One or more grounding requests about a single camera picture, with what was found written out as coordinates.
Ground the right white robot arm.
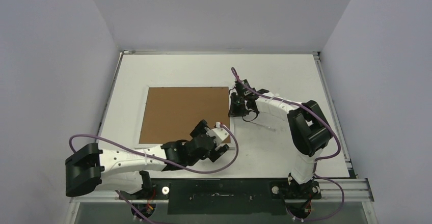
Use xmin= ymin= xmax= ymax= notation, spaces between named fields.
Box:
xmin=228 ymin=79 xmax=333 ymax=199

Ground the white picture frame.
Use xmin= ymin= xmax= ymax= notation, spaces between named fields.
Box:
xmin=138 ymin=86 xmax=231 ymax=146

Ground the purple cable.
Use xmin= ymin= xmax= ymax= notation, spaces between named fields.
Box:
xmin=69 ymin=124 xmax=239 ymax=224
xmin=231 ymin=67 xmax=342 ymax=162

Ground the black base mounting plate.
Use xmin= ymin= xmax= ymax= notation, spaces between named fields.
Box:
xmin=121 ymin=178 xmax=321 ymax=215

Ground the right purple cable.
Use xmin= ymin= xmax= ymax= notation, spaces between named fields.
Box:
xmin=231 ymin=67 xmax=342 ymax=162

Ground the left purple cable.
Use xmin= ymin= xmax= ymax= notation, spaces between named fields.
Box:
xmin=69 ymin=124 xmax=239 ymax=224

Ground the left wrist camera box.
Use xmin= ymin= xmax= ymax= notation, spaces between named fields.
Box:
xmin=206 ymin=122 xmax=230 ymax=146

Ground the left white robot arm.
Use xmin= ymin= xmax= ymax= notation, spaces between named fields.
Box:
xmin=65 ymin=120 xmax=231 ymax=199

